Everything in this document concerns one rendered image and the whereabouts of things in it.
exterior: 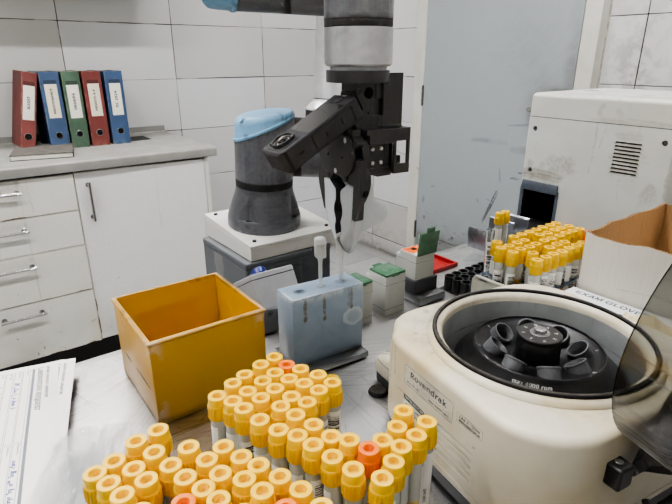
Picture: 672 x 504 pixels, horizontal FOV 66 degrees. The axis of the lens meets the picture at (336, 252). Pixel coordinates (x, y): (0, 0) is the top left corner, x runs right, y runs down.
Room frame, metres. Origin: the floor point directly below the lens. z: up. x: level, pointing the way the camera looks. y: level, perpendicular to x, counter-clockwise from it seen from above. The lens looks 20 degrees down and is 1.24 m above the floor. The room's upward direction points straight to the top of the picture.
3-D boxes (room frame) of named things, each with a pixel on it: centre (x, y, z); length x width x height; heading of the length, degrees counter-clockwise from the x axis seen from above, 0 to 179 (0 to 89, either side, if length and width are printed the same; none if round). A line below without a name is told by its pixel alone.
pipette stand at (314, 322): (0.59, 0.02, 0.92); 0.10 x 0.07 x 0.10; 122
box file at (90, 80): (2.42, 1.11, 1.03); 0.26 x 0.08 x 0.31; 36
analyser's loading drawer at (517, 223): (0.99, -0.36, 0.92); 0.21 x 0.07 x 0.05; 127
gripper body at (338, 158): (0.62, -0.03, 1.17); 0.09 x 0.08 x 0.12; 122
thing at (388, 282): (0.73, -0.08, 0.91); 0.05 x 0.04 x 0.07; 37
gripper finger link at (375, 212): (0.60, -0.04, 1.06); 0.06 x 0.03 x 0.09; 122
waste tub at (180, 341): (0.54, 0.17, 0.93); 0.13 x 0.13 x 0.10; 36
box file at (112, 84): (2.47, 1.04, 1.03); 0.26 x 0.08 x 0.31; 36
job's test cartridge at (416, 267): (0.78, -0.13, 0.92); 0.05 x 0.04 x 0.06; 35
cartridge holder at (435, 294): (0.78, -0.13, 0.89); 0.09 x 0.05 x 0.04; 35
